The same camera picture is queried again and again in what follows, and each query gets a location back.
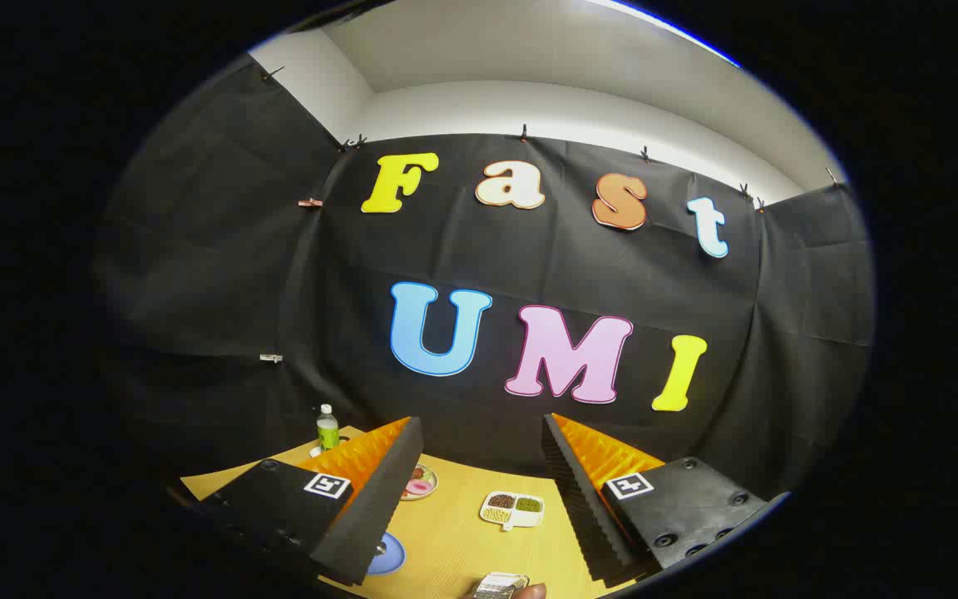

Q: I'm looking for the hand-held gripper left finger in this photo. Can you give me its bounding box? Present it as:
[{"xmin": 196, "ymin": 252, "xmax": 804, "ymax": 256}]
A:
[{"xmin": 195, "ymin": 416, "xmax": 425, "ymax": 587}]

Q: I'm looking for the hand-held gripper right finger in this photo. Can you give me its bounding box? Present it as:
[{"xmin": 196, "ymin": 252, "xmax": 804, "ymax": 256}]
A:
[{"xmin": 541, "ymin": 413, "xmax": 790, "ymax": 586}]

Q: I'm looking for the round plate of toy food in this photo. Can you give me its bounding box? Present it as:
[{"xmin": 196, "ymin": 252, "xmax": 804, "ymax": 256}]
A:
[{"xmin": 401, "ymin": 463, "xmax": 439, "ymax": 502}]

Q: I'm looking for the blue round plate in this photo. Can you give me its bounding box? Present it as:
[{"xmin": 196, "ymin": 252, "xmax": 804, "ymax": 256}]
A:
[{"xmin": 367, "ymin": 532, "xmax": 407, "ymax": 577}]

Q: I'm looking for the white divided tray of beans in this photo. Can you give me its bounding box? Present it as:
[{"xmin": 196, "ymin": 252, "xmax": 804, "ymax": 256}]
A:
[{"xmin": 480, "ymin": 491, "xmax": 546, "ymax": 532}]

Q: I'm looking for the black backdrop cloth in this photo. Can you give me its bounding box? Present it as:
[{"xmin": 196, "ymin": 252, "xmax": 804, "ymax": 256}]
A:
[{"xmin": 92, "ymin": 54, "xmax": 875, "ymax": 500}]

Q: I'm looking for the metal wire cutlery basket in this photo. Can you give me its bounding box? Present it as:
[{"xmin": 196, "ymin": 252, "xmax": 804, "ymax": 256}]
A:
[{"xmin": 472, "ymin": 572, "xmax": 530, "ymax": 599}]

